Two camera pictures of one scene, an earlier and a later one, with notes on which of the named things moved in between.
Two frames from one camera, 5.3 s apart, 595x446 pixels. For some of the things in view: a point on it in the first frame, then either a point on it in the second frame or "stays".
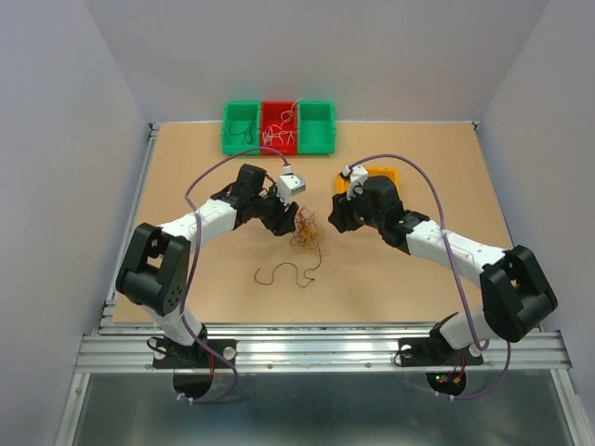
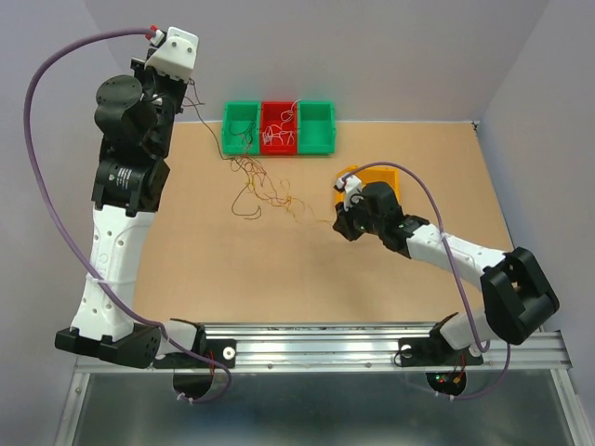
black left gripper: x=283 y=223 -> x=143 y=74
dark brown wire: x=248 y=133 stays
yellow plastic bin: x=342 y=186 stays
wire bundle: x=306 y=229 -> x=244 y=161
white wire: x=287 y=115 stays
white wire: x=275 y=130 stays
